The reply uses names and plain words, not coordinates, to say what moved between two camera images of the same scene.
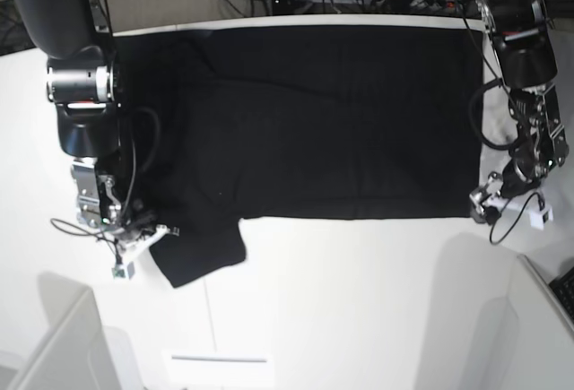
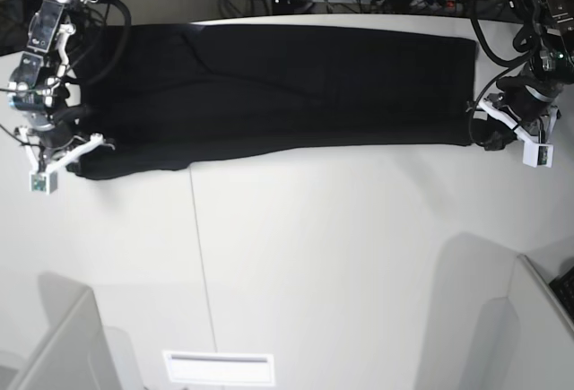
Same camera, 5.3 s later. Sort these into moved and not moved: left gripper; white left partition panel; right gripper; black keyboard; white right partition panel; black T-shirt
Moved: right gripper; left gripper; black T-shirt
Not moved: black keyboard; white left partition panel; white right partition panel
